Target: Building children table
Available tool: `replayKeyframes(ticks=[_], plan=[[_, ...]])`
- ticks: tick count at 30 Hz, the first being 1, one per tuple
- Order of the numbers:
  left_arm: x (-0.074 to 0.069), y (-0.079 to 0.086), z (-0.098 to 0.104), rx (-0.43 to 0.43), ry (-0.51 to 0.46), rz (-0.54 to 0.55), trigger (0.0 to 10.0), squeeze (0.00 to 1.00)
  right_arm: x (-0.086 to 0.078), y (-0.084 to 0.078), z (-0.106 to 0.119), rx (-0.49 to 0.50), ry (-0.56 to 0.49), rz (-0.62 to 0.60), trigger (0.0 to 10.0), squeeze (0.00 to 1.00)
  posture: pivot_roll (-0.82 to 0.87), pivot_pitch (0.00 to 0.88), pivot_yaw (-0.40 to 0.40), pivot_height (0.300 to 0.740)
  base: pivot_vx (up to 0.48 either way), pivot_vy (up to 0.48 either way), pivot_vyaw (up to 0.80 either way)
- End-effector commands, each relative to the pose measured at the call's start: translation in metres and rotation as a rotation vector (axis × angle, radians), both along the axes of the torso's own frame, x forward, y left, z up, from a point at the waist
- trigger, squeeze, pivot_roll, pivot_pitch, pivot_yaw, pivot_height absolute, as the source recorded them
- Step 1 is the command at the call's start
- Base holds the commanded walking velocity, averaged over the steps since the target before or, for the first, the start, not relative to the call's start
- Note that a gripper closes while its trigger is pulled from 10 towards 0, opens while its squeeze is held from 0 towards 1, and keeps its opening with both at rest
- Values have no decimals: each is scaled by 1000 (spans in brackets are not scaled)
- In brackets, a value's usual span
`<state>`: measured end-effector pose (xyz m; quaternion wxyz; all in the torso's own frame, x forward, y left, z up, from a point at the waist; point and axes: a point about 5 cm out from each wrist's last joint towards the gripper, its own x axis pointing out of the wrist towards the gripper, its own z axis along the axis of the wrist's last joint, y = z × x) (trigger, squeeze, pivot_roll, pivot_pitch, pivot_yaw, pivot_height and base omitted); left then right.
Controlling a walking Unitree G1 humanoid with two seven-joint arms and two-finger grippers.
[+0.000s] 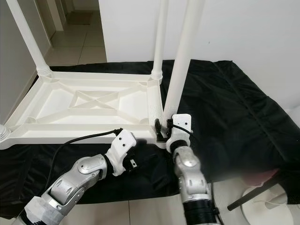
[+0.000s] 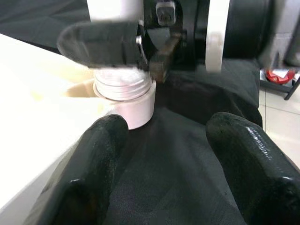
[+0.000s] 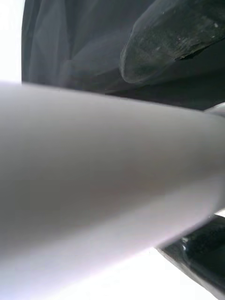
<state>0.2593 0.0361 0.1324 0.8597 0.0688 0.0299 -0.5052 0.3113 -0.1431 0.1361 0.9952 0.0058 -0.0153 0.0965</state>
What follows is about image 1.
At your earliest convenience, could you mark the black fabric table cloth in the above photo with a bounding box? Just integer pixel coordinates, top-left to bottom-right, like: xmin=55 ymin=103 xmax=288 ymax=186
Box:
xmin=0 ymin=59 xmax=300 ymax=218

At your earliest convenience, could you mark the pink round stool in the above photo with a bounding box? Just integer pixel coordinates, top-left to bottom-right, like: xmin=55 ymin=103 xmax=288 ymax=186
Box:
xmin=246 ymin=170 xmax=279 ymax=184

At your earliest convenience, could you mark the white round floor fan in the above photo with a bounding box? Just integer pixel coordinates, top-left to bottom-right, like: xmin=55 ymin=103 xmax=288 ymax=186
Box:
xmin=241 ymin=185 xmax=300 ymax=225

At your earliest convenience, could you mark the white plastic children table top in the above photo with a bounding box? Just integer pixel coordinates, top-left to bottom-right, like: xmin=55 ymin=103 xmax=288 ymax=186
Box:
xmin=0 ymin=70 xmax=169 ymax=150

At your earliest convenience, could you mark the black metal pole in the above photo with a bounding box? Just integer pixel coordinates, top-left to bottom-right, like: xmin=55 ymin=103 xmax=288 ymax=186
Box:
xmin=227 ymin=180 xmax=286 ymax=211

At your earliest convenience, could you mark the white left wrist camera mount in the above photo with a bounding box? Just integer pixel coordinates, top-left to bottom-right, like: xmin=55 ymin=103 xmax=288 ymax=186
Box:
xmin=105 ymin=130 xmax=137 ymax=176

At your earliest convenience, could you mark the white plastic table leg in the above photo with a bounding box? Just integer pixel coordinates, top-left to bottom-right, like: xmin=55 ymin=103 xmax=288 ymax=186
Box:
xmin=7 ymin=0 xmax=52 ymax=77
xmin=0 ymin=123 xmax=11 ymax=141
xmin=151 ymin=0 xmax=169 ymax=79
xmin=162 ymin=0 xmax=204 ymax=120

